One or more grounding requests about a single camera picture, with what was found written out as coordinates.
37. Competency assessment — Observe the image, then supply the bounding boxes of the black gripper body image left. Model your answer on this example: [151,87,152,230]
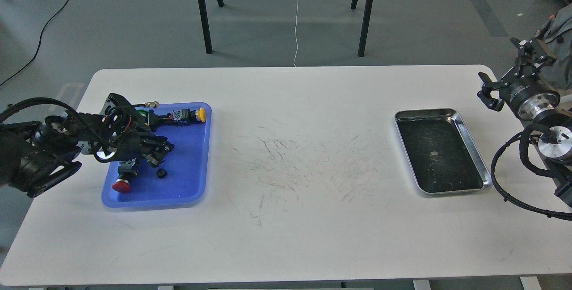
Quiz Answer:
[92,127,142,163]

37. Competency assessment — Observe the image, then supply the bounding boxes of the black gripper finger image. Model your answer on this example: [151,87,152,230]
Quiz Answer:
[140,149,166,168]
[139,132,174,152]
[477,72,509,112]
[509,37,556,80]

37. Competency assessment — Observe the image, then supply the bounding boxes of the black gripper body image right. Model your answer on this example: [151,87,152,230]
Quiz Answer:
[503,78,560,121]

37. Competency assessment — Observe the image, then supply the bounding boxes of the small black gear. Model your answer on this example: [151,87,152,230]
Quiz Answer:
[156,168,168,179]

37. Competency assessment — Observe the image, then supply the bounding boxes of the black robot arm image left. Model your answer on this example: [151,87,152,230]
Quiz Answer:
[1,93,174,198]

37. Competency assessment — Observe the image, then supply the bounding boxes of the blue plastic tray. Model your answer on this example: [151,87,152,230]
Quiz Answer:
[101,102,212,209]

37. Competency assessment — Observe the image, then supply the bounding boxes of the silver metal tray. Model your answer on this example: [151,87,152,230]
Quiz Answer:
[394,108,492,197]

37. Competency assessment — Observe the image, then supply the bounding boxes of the grey backpack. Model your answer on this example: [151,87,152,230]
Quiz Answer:
[535,4,572,90]

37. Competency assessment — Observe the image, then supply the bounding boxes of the black caster wheel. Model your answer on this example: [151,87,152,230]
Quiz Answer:
[0,123,11,136]

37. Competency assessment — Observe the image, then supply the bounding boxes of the black stand leg left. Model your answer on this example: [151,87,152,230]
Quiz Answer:
[192,0,225,55]

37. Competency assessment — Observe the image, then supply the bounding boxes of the black stand leg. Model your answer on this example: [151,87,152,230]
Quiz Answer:
[350,0,379,57]
[192,0,225,55]

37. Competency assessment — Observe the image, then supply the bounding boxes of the black stand leg right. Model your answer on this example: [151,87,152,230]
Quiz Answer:
[350,0,379,57]

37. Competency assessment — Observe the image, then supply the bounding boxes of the red push button switch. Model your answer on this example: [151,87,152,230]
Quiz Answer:
[112,158,139,193]

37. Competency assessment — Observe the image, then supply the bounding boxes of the green push button switch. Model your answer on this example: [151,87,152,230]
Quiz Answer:
[135,109,148,121]

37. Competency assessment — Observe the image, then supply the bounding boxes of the yellow push button switch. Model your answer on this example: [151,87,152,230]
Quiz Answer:
[166,107,207,126]

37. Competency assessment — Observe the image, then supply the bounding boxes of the black floor cable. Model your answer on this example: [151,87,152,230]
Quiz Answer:
[0,0,126,88]

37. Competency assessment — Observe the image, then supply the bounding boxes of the white hanging cord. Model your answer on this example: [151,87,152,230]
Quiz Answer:
[283,0,311,67]

